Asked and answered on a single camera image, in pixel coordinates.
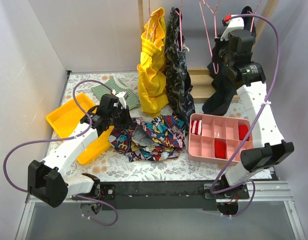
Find pink divided organiser tray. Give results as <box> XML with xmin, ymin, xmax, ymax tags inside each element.
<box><xmin>188</xmin><ymin>113</ymin><xmax>250</xmax><ymax>165</ymax></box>

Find dark leaf print shorts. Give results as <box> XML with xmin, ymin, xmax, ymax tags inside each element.
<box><xmin>165</xmin><ymin>7</ymin><xmax>195</xmax><ymax>125</ymax></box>

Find yellow shorts on hanger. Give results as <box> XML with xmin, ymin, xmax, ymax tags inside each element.
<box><xmin>137</xmin><ymin>7</ymin><xmax>168</xmax><ymax>118</ymax></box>

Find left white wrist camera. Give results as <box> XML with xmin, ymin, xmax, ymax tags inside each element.
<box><xmin>115</xmin><ymin>91</ymin><xmax>128</xmax><ymax>109</ymax></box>

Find red cloth front compartment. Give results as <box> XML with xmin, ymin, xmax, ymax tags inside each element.
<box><xmin>214</xmin><ymin>139</ymin><xmax>227</xmax><ymax>159</ymax></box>

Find green striped folded shirt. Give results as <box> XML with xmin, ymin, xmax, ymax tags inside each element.
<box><xmin>91</xmin><ymin>77</ymin><xmax>140</xmax><ymax>110</ymax></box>

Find pink hanger under leaf shorts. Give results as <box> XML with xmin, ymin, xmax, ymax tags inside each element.
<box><xmin>177</xmin><ymin>0</ymin><xmax>183</xmax><ymax>52</ymax></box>

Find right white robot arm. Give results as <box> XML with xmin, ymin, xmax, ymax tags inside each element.
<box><xmin>216</xmin><ymin>29</ymin><xmax>295</xmax><ymax>199</ymax></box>

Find red folded cloth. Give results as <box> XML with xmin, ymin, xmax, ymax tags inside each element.
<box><xmin>238</xmin><ymin>124</ymin><xmax>249</xmax><ymax>141</ymax></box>

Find pink hanger under yellow shorts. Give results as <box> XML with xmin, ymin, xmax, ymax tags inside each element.
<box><xmin>145</xmin><ymin>0</ymin><xmax>156</xmax><ymax>43</ymax></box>

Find yellow plastic tray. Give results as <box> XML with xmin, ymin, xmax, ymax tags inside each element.
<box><xmin>46</xmin><ymin>99</ymin><xmax>113</xmax><ymax>165</ymax></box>

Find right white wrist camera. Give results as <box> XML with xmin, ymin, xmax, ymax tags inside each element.
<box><xmin>220</xmin><ymin>15</ymin><xmax>245</xmax><ymax>42</ymax></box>

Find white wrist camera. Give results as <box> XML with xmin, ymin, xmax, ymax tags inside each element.
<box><xmin>115</xmin><ymin>91</ymin><xmax>128</xmax><ymax>109</ymax></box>
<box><xmin>220</xmin><ymin>15</ymin><xmax>245</xmax><ymax>42</ymax></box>

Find colourful comic print shorts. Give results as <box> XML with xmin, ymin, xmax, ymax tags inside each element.
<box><xmin>109</xmin><ymin>115</ymin><xmax>188</xmax><ymax>162</ymax></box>

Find pink wire hanger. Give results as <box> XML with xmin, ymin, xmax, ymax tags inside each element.
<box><xmin>199</xmin><ymin>0</ymin><xmax>220</xmax><ymax>75</ymax></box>

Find pink hanger under navy shorts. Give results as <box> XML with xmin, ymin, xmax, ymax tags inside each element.
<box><xmin>250</xmin><ymin>0</ymin><xmax>262</xmax><ymax>33</ymax></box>

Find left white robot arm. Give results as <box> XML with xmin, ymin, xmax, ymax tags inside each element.
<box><xmin>27</xmin><ymin>92</ymin><xmax>134</xmax><ymax>208</ymax></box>

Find red white striped sock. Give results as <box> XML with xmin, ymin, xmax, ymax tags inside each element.
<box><xmin>190</xmin><ymin>120</ymin><xmax>202</xmax><ymax>136</ymax></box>

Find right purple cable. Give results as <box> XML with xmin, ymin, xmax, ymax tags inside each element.
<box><xmin>210</xmin><ymin>13</ymin><xmax>281</xmax><ymax>218</ymax></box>

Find wooden clothes rack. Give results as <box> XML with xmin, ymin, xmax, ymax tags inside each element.
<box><xmin>138</xmin><ymin>0</ymin><xmax>279</xmax><ymax>104</ymax></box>

